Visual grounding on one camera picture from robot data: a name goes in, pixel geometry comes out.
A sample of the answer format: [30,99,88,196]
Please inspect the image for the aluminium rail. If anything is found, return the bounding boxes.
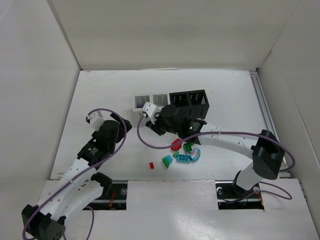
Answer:
[249,69,292,179]

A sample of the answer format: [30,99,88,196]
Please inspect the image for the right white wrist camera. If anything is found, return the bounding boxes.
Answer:
[142,101,161,124]

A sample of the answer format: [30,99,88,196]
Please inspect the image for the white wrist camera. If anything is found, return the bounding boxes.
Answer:
[85,111,105,131]
[142,101,161,124]

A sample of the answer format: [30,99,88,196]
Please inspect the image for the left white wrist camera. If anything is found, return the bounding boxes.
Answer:
[85,111,105,131]

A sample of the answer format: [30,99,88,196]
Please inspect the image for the green square lego brick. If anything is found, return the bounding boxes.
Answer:
[183,142,193,154]

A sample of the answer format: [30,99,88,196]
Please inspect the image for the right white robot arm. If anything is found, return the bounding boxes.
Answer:
[142,102,285,191]

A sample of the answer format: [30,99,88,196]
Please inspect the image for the cyan printed round lego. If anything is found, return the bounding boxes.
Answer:
[190,148,201,162]

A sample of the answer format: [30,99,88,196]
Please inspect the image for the white double container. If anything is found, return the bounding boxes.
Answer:
[132,93,170,117]

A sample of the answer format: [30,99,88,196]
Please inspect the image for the small red lego brick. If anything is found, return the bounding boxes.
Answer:
[149,162,155,170]

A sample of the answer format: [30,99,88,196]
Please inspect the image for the black double container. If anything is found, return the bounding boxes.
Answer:
[169,89,210,120]

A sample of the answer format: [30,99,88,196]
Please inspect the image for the cyan flat lego brick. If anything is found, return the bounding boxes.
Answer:
[176,154,191,164]

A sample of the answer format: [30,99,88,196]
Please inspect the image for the green and blue lego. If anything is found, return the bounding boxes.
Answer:
[162,155,173,169]

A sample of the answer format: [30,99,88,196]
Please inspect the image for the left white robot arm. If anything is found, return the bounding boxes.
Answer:
[21,110,132,240]

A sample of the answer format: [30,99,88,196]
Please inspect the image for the red rounded lego brick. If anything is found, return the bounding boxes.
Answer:
[171,138,182,152]

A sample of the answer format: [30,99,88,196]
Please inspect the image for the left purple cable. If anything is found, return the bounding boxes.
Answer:
[21,108,128,240]

